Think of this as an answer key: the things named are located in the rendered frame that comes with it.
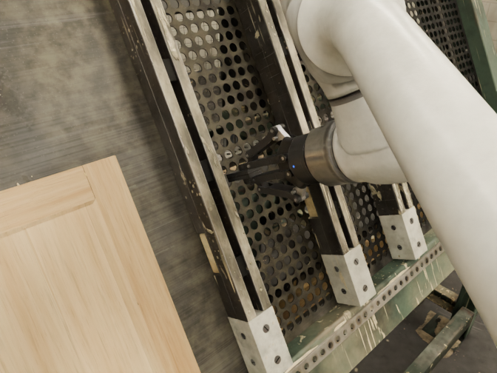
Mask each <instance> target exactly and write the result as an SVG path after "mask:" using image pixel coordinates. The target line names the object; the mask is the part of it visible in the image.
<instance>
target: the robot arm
mask: <svg viewBox="0 0 497 373"><path fill-rule="evenodd" d="M280 3H281V7H282V10H283V13H284V16H285V19H286V22H287V26H288V30H289V33H290V34H291V37H292V40H293V42H294V44H295V46H296V48H297V51H298V53H299V54H300V57H301V59H302V60H303V62H304V64H305V66H306V67H307V69H308V71H309V73H310V74H311V75H312V76H313V77H314V79H315V80H316V81H317V83H318V84H319V85H320V87H321V88H322V90H323V92H324V93H325V96H326V97H327V99H328V101H329V104H330V105H331V109H332V112H333V114H334V120H333V121H329V122H327V123H325V124H323V125H322V126H320V127H317V128H313V129H312V130H311V131H310V132H309V133H306V134H304V135H299V136H296V135H288V133H287V132H286V131H285V125H284V124H278V125H277V126H274V127H271V128H270V130H269V131H268V134H267V136H266V137H265V138H263V139H262V140H261V141H260V142H258V143H257V144H256V145H254V146H253V147H252V148H251V149H250V150H249V151H248V152H246V154H245V156H246V158H247V159H248V162H245V163H243V164H240V165H239V166H238V168H239V170H237V171H235V172H232V173H229V174H228V175H226V177H227V178H228V181H229V182H233V181H239V180H243V182H244V184H251V185H252V184H256V185H257V191H258V192H260V193H264V194H268V195H275V196H279V197H283V198H288V199H290V200H292V201H293V202H295V203H296V204H298V203H299V202H301V201H304V200H305V199H307V198H308V197H309V194H308V193H307V192H306V187H309V186H310V185H311V184H318V183H321V184H324V185H326V186H337V185H343V184H358V183H361V182H368V183H371V184H400V183H406V182H408V183H409V185H410V187H411V189H412V190H413V193H414V195H415V196H416V199H417V200H418V202H419V204H420V206H421V208H422V210H423V212H424V213H425V215H426V217H427V219H428V221H429V223H430V225H431V226H432V228H433V231H434V232H435V234H436V236H437V238H438V239H439V242H440V244H441V245H442V247H443V249H444V251H445V253H446V254H447V256H448V258H449V260H450V262H451V263H452V265H453V268H454V269H455V270H456V273H457V275H458V276H459V278H460V280H461V282H462V284H463V285H464V287H465V289H466V291H467V293H468V295H469V296H470V299H471V300H472V302H473V304H474V306H475V308H476V309H477V311H478V313H479V315H480V317H481V319H482V320H483V322H484V325H485V326H486V328H487V331H488V332H489V333H490V336H491V338H492V339H493V342H494V344H495V345H496V348H497V114H496V113H495V111H494V110H493V109H492V108H491V107H490V106H489V104H488V103H487V102H486V101H485V100H484V99H483V98H482V97H481V96H480V95H479V94H478V92H477V91H476V90H475V89H474V88H473V87H472V85H471V84H470V83H469V82H468V81H467V80H466V78H465V77H464V76H463V75H462V74H461V73H460V72H459V71H458V70H457V69H456V68H455V66H454V65H453V64H452V63H451V62H450V61H449V59H448V58H447V57H446V56H445V55H444V53H443V52H442V51H441V50H440V49H439V48H438V47H437V46H436V45H435V44H434V43H433V42H432V40H431V39H430V38H429V37H428V36H427V35H426V33H425V32H424V31H423V30H422V29H421V28H420V26H419V25H418V24H417V23H416V22H415V21H414V20H413V19H412V18H411V17H410V16H409V15H408V13H407V12H406V7H405V0H280ZM281 140H282V142H281V144H280V146H279V148H278V150H277V153H276V154H275V155H270V156H266V157H263V158H258V155H259V154H260V153H262V152H263V151H265V150H266V149H268V148H269V147H270V146H271V145H272V144H274V143H275V142H276V141H281ZM272 164H278V166H279V169H276V170H272V171H268V172H263V173H262V170H261V167H264V166H267V165H272ZM276 179H277V180H279V179H286V180H287V181H289V182H290V183H292V184H293V185H294V186H291V185H286V184H278V183H273V182H267V181H272V180H276Z"/></svg>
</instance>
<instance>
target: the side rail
mask: <svg viewBox="0 0 497 373"><path fill-rule="evenodd" d="M456 2H457V5H458V9H459V13H460V16H461V21H462V24H463V27H464V31H465V35H466V37H467V42H468V45H469V48H470V53H471V56H472V59H473V63H474V67H475V69H476V74H477V77H478V80H479V85H480V88H481V93H482V95H483V99H484V100H485V101H486V102H487V103H488V104H489V106H490V107H491V108H492V109H493V110H494V111H495V113H496V114H497V55H496V50H495V47H494V43H493V39H492V36H491V33H490V28H489V25H488V22H487V17H486V14H485V11H484V6H483V3H482V0H456Z"/></svg>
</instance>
